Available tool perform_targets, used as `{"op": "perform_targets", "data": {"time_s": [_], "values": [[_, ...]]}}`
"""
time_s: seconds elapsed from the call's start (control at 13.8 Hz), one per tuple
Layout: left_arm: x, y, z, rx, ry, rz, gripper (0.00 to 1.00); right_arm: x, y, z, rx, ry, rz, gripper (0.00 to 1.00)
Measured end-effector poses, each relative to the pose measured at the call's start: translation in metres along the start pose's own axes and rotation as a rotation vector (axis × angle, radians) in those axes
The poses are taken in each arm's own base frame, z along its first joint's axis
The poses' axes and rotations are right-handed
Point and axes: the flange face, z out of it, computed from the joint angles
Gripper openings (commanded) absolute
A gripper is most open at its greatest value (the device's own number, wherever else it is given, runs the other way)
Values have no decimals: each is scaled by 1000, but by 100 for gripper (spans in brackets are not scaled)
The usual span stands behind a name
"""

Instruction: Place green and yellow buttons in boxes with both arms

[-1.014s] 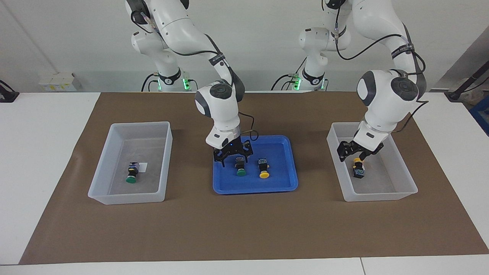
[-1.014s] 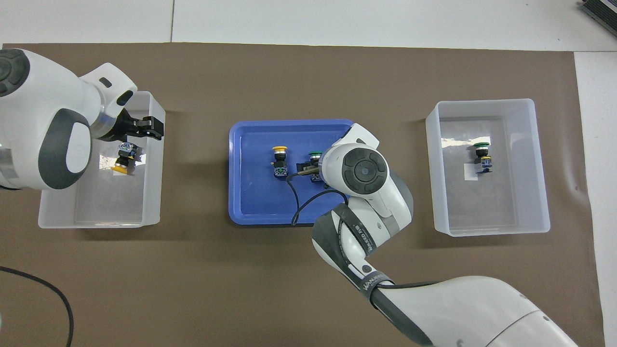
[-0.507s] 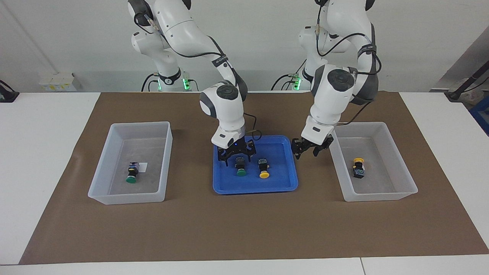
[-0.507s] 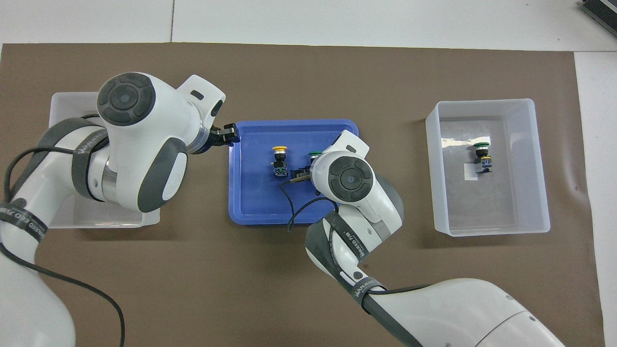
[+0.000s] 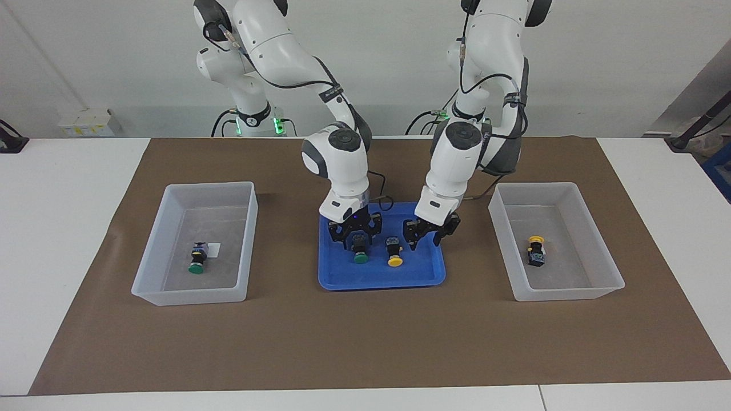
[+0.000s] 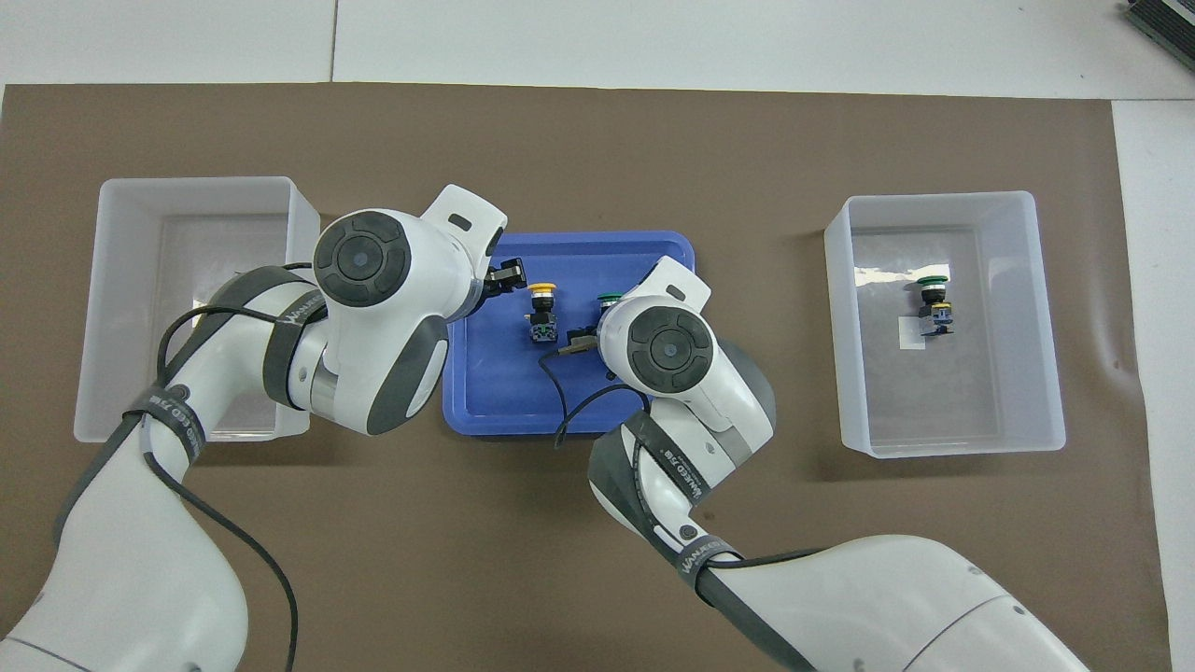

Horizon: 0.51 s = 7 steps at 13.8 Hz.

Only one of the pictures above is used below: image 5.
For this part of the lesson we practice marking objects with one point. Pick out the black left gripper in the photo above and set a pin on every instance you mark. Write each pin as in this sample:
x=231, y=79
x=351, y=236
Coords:
x=434, y=224

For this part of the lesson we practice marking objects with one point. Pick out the brown paper table mat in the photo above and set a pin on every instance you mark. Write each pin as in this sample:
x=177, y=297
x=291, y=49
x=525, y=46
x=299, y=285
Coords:
x=365, y=342

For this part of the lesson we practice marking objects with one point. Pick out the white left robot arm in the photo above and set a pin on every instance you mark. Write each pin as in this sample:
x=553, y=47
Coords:
x=491, y=51

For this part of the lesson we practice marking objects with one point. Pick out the black clamp bracket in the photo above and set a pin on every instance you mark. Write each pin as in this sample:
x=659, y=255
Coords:
x=10, y=142

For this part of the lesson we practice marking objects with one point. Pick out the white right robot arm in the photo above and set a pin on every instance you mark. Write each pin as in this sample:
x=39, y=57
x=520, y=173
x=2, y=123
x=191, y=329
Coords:
x=342, y=165

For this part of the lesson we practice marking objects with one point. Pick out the white rectangular sticker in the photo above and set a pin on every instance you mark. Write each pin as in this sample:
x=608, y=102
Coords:
x=214, y=250

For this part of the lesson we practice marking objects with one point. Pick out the translucent white plastic box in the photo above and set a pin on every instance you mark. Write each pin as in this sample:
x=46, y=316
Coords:
x=194, y=222
x=562, y=274

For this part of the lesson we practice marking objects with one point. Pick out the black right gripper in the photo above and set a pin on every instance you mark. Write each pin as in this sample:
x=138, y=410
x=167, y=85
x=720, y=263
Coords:
x=356, y=227

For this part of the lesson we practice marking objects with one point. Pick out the black stand pole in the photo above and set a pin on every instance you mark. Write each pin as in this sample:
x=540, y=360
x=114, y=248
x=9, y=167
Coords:
x=697, y=128

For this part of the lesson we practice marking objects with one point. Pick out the yellow push button switch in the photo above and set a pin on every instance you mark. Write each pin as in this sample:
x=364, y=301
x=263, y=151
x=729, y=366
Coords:
x=394, y=254
x=537, y=254

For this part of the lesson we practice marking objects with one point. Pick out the white cardboard boxes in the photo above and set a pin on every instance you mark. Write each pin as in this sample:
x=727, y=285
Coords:
x=85, y=123

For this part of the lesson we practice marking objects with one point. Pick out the green push button switch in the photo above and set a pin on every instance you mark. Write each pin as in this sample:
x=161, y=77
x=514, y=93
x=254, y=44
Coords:
x=360, y=254
x=197, y=260

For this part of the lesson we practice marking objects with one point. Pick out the blue plastic tray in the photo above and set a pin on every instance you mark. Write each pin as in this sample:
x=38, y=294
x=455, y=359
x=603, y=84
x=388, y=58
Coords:
x=417, y=274

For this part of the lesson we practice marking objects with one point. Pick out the blue plastic crate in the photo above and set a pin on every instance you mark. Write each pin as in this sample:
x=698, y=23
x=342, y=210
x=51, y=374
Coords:
x=719, y=171

